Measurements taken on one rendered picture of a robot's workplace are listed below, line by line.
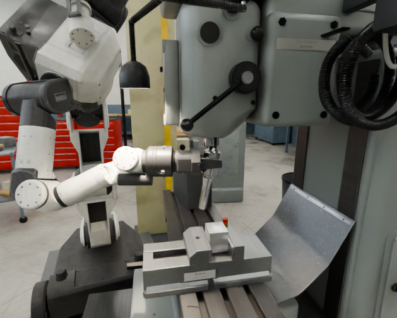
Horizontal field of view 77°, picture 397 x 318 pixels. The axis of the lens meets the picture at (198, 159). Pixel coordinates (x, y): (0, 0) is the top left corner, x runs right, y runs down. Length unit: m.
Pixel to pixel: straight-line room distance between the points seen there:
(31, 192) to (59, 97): 0.28
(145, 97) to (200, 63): 1.82
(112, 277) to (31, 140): 0.79
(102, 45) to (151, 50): 1.51
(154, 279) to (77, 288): 0.70
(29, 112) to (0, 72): 9.97
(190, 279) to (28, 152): 0.55
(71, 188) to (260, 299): 0.57
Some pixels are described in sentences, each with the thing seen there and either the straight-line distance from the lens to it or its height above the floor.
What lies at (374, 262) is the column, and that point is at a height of 0.97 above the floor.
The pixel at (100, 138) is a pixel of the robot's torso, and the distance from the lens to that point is 1.22.
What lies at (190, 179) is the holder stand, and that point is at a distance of 1.09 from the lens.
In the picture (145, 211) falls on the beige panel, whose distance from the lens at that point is 2.65.
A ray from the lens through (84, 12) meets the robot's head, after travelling 0.88.
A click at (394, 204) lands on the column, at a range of 0.83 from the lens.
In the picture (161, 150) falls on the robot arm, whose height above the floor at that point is 1.27.
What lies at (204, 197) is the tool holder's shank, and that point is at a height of 1.12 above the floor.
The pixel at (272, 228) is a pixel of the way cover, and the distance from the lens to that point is 1.03.
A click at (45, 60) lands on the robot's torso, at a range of 0.92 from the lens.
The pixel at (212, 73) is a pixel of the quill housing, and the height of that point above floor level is 1.47.
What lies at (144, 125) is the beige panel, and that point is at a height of 1.17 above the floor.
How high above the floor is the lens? 1.41
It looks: 14 degrees down
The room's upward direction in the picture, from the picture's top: straight up
